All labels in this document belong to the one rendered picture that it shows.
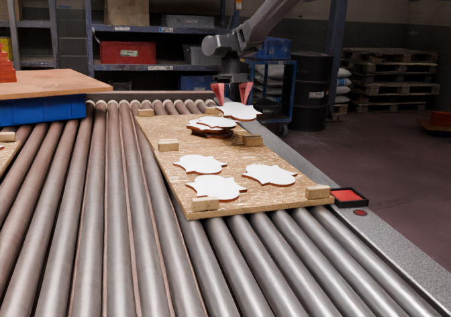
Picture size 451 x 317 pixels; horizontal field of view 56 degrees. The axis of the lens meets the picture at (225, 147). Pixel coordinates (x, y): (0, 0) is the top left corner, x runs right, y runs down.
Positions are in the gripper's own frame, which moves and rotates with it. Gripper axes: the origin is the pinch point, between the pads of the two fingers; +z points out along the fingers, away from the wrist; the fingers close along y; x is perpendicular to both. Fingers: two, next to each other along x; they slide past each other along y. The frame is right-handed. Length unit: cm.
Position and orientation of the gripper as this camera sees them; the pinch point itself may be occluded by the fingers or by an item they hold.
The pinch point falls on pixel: (232, 104)
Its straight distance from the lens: 131.8
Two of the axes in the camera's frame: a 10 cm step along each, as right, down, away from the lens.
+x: 3.7, 0.6, -9.3
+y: -9.3, 0.9, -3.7
